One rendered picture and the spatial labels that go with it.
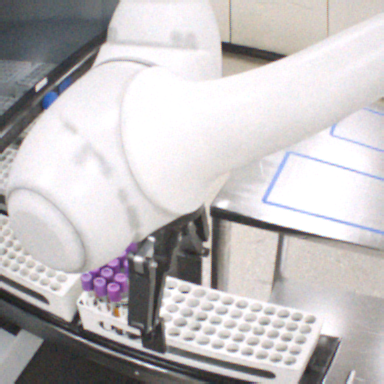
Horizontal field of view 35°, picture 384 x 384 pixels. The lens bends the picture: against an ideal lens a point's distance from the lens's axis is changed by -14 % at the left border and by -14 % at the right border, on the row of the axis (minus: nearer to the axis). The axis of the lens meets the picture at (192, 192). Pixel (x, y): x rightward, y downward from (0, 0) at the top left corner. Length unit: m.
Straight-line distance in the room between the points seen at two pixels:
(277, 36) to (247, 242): 1.28
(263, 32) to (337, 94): 2.76
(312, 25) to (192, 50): 2.53
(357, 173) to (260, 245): 1.10
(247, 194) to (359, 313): 0.67
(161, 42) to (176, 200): 0.16
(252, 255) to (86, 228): 1.74
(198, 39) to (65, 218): 0.21
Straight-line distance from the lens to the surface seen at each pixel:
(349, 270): 2.11
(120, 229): 0.42
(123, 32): 0.55
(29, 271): 0.87
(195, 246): 0.78
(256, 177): 1.07
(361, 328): 1.57
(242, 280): 2.05
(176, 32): 0.54
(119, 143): 0.42
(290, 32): 3.11
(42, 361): 1.06
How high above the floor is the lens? 1.46
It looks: 38 degrees down
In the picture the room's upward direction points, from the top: 1 degrees counter-clockwise
